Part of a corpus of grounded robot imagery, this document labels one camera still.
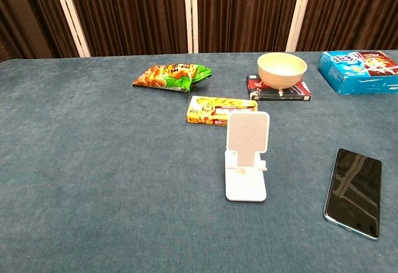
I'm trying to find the dark brown curtain panel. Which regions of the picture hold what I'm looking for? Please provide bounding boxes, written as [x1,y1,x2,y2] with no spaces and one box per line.
[63,0,189,58]
[296,0,398,52]
[197,0,303,53]
[0,0,79,63]

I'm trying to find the blue felt table cover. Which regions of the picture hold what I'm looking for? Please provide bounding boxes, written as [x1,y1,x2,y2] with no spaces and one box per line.
[0,50,398,273]

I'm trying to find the blue cookie box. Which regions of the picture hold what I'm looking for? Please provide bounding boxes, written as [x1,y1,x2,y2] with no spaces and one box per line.
[317,50,398,96]

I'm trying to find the green orange chip bag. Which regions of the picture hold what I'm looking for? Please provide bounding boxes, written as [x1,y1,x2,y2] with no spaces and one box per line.
[132,63,213,94]

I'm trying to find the black red flat box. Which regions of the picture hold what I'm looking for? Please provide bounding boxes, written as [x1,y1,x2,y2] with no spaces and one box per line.
[246,74,312,101]

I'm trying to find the cream ceramic bowl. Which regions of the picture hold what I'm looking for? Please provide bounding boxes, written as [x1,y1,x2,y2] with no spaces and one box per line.
[256,52,308,97]

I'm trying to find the white screen frame post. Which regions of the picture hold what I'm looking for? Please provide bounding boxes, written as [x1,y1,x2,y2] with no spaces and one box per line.
[183,0,200,54]
[50,0,91,58]
[285,0,315,53]

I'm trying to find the yellow snack box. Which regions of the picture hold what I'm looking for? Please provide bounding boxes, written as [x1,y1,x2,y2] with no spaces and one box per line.
[186,95,259,127]

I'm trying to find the white folding phone stand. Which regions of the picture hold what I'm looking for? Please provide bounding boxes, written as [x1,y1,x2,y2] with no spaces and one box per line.
[224,110,271,201]

